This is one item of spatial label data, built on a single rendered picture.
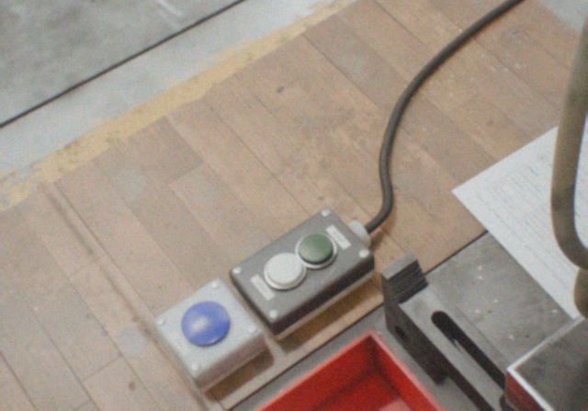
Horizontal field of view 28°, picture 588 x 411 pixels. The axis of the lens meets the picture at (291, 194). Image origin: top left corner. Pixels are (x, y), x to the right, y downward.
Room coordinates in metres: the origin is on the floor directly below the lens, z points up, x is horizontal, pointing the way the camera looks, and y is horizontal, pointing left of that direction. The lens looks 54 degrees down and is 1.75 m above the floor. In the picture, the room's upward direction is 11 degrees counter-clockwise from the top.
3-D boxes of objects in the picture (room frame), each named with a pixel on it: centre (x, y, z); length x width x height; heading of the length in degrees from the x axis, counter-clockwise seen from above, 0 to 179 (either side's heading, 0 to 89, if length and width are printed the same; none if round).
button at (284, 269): (0.52, 0.02, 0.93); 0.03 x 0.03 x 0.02
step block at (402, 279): (0.45, -0.08, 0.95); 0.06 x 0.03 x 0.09; 26
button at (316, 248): (0.54, -0.01, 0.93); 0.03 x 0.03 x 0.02
